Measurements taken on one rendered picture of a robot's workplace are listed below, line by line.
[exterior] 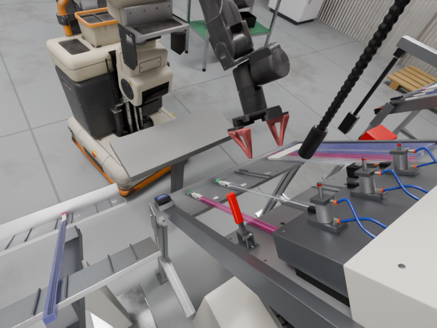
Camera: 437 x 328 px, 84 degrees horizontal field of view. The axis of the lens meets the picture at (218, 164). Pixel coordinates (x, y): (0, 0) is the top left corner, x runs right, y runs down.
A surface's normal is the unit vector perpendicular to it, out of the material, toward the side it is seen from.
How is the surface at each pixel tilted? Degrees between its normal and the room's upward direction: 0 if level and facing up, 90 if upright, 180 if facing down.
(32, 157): 0
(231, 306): 0
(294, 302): 90
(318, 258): 90
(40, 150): 0
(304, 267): 90
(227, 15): 49
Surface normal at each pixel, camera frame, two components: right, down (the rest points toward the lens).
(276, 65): 0.60, -0.02
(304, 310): -0.83, 0.33
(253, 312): 0.15, -0.63
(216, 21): -0.62, 0.56
